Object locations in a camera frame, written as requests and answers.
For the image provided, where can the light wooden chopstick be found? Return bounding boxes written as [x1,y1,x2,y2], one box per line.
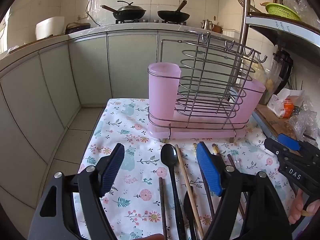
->
[174,144,204,240]

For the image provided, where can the pink plastic drip tray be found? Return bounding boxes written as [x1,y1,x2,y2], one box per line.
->
[148,100,247,140]

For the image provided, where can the clear plastic bag on shelf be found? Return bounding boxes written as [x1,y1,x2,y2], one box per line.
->
[278,0,320,28]

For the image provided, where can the gas stove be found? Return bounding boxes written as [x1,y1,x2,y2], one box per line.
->
[114,18,188,26]

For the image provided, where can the floral tablecloth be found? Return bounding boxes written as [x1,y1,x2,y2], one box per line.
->
[77,97,298,240]

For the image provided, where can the white plastic bag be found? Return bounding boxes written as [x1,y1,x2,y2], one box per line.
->
[267,89,313,118]

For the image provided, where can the black blender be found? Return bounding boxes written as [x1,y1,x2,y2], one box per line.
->
[271,50,294,93]

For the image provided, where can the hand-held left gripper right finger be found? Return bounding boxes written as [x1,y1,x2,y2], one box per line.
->
[196,142,293,240]

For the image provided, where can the dark countertop appliance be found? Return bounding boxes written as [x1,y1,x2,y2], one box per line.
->
[65,22,91,35]

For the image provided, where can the person's right hand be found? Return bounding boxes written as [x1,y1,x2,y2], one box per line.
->
[288,189,320,225]

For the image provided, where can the tall pink plastic cup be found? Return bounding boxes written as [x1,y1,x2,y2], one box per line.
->
[147,63,181,120]

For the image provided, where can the clear plastic jar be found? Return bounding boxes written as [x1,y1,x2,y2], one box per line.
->
[252,62,283,105]

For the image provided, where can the metal shelf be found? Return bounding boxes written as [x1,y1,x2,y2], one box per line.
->
[245,12,320,58]

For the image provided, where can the black power cable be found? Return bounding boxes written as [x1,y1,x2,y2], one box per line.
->
[84,0,99,27]

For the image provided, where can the crumpled clear plastic bag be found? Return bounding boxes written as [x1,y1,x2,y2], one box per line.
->
[287,102,320,141]

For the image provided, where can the orange packet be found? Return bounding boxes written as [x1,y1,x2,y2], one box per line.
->
[282,99,295,118]

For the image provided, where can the wooden cutting board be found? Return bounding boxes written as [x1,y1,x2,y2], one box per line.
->
[255,104,300,153]

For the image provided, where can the metal wire utensil rack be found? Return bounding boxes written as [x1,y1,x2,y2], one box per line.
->
[147,29,267,140]

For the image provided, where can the wide pink plastic cup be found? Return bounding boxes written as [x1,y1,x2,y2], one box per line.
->
[235,76,266,125]

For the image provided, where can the black wok with lid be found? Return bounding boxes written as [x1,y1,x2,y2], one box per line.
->
[101,1,147,20]

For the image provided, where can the grey kitchen cabinets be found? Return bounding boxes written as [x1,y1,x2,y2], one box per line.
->
[0,29,275,214]

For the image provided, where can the metal pole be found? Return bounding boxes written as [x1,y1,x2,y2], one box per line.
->
[239,0,251,53]

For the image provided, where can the black wok without lid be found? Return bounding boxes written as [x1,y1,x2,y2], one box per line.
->
[157,0,190,22]

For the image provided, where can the serrated table knife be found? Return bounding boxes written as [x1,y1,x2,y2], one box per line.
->
[183,186,198,240]

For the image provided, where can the green plastic basket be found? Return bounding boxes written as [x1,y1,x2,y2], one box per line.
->
[265,3,302,22]

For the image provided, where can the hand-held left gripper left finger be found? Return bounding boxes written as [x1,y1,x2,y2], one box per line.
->
[27,143,125,240]

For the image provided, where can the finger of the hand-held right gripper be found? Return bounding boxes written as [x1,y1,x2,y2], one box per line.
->
[277,133,304,153]
[264,138,300,164]

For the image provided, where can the black plastic spoon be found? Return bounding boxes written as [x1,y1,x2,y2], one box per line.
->
[160,144,187,240]

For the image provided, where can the white rice cooker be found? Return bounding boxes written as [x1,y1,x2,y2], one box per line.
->
[36,17,65,40]

